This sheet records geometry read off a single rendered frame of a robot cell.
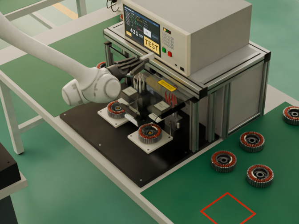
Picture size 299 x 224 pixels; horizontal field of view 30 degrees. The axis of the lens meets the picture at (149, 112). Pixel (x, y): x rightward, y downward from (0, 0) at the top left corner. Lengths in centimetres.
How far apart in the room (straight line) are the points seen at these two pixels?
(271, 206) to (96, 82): 88
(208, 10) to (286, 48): 232
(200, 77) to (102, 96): 53
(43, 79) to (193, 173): 107
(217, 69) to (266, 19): 271
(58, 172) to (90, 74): 163
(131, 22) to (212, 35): 40
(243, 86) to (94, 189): 131
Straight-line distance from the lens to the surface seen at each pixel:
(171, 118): 262
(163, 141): 256
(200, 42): 235
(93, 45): 332
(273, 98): 290
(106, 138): 262
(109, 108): 271
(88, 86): 204
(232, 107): 256
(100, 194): 343
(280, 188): 243
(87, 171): 357
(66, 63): 204
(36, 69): 319
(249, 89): 260
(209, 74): 240
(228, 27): 245
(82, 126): 270
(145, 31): 250
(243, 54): 253
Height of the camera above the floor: 249
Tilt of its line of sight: 39 degrees down
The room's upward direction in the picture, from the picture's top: 3 degrees counter-clockwise
